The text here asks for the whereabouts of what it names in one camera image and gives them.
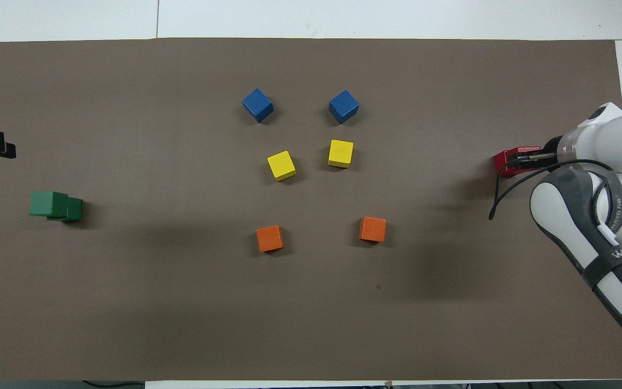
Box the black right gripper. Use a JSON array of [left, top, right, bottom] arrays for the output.
[[508, 135, 563, 169]]

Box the green wooden cube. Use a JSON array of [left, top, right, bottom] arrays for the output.
[[46, 197, 84, 223], [29, 191, 69, 218]]

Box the orange wooden cube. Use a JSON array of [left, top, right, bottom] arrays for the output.
[[256, 225, 284, 253], [359, 216, 387, 243]]

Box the yellow wooden cube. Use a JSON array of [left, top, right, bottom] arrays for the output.
[[267, 150, 297, 182], [328, 139, 354, 169]]

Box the blue wooden cube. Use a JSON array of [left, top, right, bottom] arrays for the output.
[[242, 88, 275, 124], [328, 89, 360, 125]]

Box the brown table mat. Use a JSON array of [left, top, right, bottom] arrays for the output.
[[0, 38, 622, 382]]

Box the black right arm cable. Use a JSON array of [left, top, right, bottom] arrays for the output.
[[488, 159, 615, 221]]

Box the black printed wrist strap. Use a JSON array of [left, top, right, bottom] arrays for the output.
[[591, 170, 622, 242]]

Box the black printed forearm strap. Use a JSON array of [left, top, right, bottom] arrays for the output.
[[580, 242, 622, 291]]

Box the thin black floor cable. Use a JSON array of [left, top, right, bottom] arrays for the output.
[[83, 380, 145, 388]]

